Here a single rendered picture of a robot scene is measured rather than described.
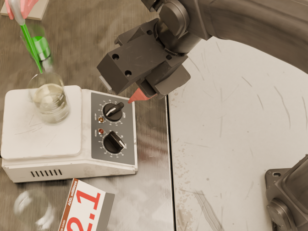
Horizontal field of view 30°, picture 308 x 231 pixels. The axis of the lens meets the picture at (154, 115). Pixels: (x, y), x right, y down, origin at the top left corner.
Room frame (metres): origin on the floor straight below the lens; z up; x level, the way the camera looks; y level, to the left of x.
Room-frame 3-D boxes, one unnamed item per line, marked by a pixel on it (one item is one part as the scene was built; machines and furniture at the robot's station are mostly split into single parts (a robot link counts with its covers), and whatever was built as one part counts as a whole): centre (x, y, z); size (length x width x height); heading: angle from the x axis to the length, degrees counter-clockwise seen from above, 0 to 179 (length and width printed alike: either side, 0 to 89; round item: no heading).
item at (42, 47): (0.63, 0.19, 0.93); 0.04 x 0.04 x 0.06
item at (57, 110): (0.45, 0.15, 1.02); 0.06 x 0.05 x 0.08; 122
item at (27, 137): (0.44, 0.17, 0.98); 0.12 x 0.12 x 0.01; 88
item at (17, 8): (0.45, 0.14, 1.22); 0.01 x 0.01 x 0.04; 88
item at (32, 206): (0.33, 0.20, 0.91); 0.06 x 0.06 x 0.02
